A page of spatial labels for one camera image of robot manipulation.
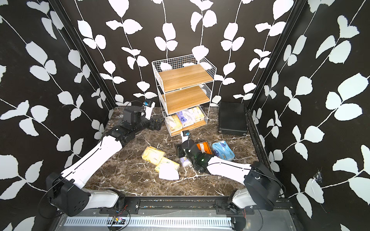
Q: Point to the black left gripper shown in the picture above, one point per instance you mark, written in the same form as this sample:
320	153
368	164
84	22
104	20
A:
159	123

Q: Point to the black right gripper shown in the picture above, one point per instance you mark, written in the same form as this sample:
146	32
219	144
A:
179	150

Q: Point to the purple cartoon tissue pack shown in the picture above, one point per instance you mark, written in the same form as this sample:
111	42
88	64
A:
185	162

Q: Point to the beige tissue pack bottom shelf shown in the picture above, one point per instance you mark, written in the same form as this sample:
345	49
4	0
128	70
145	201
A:
173	123

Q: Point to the orange tissue pack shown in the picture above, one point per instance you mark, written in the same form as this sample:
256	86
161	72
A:
204	148

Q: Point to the yellow green tissue pack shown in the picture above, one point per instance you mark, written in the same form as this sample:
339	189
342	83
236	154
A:
168	169
198	114

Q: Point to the pale yellow tissue pack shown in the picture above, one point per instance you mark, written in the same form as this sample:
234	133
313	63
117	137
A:
153	155

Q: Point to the purple white tissue pack bottom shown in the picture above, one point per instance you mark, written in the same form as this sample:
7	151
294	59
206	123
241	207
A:
186	117

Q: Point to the blue cartoon tissue pack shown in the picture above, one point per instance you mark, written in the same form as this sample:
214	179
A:
223	151

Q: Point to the yellow green tissue pack bottom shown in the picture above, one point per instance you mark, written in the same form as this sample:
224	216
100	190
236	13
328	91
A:
198	114

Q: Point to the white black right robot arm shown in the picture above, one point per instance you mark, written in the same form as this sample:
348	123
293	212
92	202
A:
262	188

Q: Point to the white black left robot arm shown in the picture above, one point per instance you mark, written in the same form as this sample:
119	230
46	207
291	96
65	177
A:
66	190

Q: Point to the black hard case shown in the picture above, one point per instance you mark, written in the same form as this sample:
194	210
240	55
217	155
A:
232	119

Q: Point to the small circuit board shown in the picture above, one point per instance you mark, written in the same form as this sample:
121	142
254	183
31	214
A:
119	221

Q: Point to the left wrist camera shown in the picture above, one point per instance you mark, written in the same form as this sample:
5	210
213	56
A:
148	106

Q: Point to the white wire wooden shelf rack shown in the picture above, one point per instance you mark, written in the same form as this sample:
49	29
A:
184	82

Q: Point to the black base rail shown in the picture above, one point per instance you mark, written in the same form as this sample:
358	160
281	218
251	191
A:
211	206

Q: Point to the white slotted cable duct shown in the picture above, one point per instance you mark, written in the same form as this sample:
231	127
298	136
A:
168	222

